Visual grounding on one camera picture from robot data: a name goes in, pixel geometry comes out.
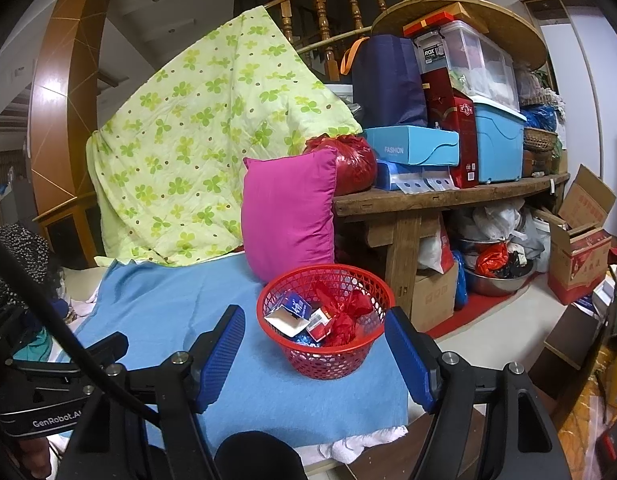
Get white towel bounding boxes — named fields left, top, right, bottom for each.
left=296, top=425, right=409, bottom=465

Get pink pillow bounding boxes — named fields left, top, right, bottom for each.
left=241, top=149, right=339, bottom=286

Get closed brown cardboard box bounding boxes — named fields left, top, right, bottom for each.
left=411, top=260, right=459, bottom=333

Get small red white box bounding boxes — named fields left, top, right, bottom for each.
left=306, top=307, right=334, bottom=343

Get blue dotted package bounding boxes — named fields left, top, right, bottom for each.
left=375, top=160, right=461, bottom=193

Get open cardboard box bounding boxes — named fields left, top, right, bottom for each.
left=547, top=164, right=617, bottom=306

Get wooden bench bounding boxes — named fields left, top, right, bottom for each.
left=333, top=172, right=571, bottom=331

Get steel basin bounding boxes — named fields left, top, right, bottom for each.
left=458, top=240, right=536, bottom=297

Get twisted red plastic bag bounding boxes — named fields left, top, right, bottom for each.
left=327, top=312, right=363, bottom=347

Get red floor mat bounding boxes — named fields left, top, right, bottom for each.
left=428, top=285, right=531, bottom=341

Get small red plastic bag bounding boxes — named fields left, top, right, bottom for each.
left=475, top=242, right=510, bottom=276

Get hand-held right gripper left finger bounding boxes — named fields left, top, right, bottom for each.
left=56, top=304, right=248, bottom=480

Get light blue storage bin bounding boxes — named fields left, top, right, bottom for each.
left=472, top=100, right=528, bottom=183

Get blue blanket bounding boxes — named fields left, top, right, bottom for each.
left=58, top=255, right=410, bottom=448

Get small black plastic bag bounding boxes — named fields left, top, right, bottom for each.
left=503, top=252, right=529, bottom=278

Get red mesh basket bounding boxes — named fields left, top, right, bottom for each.
left=257, top=264, right=396, bottom=380

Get small blue white box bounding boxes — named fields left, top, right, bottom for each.
left=265, top=292, right=319, bottom=337

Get bunched blue plastic bag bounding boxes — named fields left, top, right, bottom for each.
left=521, top=105, right=558, bottom=133

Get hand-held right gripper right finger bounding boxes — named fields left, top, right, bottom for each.
left=383, top=306, right=569, bottom=480

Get light blue cardboard box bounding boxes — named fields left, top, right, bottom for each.
left=362, top=126, right=461, bottom=167

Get full red plastic bag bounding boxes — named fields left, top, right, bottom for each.
left=303, top=134, right=378, bottom=196

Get wooden stair railing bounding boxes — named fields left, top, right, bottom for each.
left=266, top=0, right=439, bottom=83

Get long blue plastic bag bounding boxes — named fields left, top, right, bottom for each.
left=452, top=250, right=470, bottom=311

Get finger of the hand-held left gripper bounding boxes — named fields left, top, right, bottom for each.
left=53, top=335, right=130, bottom=376

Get white sack red print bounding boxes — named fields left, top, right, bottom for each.
left=418, top=212, right=456, bottom=276

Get red gift box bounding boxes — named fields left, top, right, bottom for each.
left=421, top=67, right=479, bottom=189

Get brown woven basket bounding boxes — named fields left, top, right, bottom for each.
left=523, top=127, right=559, bottom=151

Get green clover print quilt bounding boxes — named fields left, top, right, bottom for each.
left=86, top=6, right=363, bottom=267

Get black dotted cloth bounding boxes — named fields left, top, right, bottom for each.
left=0, top=224, right=52, bottom=311

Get teal cloth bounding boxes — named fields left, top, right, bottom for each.
left=11, top=327, right=54, bottom=363

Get large white plastic bag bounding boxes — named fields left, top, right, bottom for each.
left=471, top=199, right=526, bottom=241

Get clear plastic storage box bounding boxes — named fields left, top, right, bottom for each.
left=411, top=20, right=520, bottom=111

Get navy fabric bag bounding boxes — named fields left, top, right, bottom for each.
left=351, top=35, right=429, bottom=128

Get red box gold ribbon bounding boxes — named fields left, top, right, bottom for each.
left=402, top=10, right=456, bottom=37

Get tan cardboard box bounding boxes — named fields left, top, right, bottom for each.
left=438, top=1, right=491, bottom=33

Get person's left hand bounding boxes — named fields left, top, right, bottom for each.
left=16, top=437, right=52, bottom=480

